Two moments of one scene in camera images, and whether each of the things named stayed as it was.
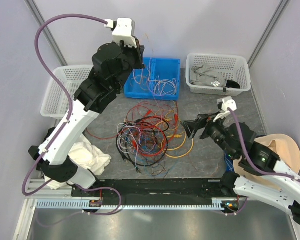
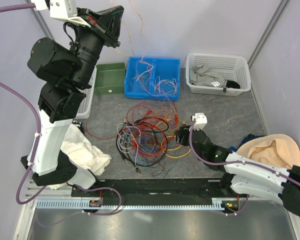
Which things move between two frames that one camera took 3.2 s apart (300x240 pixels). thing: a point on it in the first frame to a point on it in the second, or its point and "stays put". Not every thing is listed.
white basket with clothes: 217,74 stays put
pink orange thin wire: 149,43 to 143,44
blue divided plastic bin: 159,79 stays put
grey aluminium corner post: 277,13 stays put
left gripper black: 138,51 to 108,25
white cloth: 86,156 stays put
